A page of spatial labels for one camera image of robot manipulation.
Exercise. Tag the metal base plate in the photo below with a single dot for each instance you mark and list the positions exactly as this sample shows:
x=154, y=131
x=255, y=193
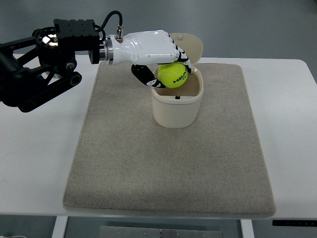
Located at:
x=136, y=232

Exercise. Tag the beige fabric mat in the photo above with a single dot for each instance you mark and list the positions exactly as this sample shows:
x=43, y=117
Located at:
x=125, y=162

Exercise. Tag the black table control panel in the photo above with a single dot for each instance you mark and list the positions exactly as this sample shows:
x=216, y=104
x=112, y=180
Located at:
x=294, y=223

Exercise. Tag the white table leg frame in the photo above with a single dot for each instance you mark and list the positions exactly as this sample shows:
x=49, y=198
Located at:
x=60, y=227

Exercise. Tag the cream lidded bin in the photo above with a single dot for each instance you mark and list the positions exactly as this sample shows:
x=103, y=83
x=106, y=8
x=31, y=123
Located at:
x=178, y=108

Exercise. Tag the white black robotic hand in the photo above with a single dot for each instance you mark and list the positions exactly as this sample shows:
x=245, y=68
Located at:
x=143, y=49

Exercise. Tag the yellow tennis ball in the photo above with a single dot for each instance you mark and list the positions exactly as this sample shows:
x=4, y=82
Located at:
x=172, y=75

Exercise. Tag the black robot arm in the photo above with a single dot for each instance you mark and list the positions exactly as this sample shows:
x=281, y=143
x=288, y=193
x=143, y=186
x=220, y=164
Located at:
x=36, y=69

